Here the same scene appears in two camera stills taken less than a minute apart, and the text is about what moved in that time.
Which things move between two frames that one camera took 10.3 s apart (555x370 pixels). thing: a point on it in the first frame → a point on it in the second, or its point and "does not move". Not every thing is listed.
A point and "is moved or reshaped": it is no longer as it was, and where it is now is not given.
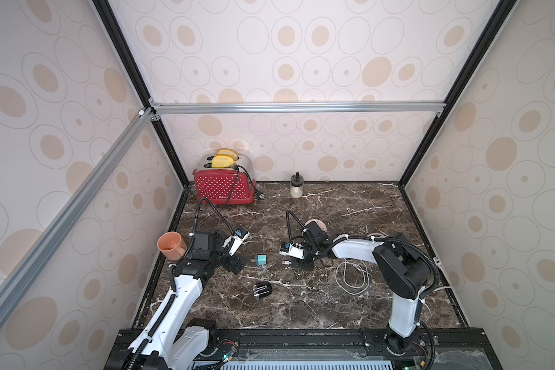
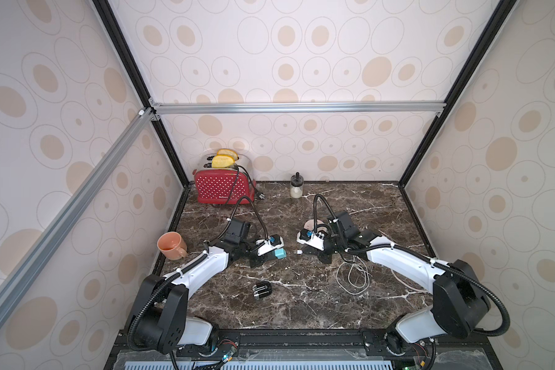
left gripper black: [231, 264] → [261, 259]
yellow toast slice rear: [226, 151] does not move
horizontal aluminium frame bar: [298, 108] does not move
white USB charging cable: [352, 277] does not move
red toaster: [225, 186] does not move
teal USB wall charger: [260, 260] is moved or reshaped
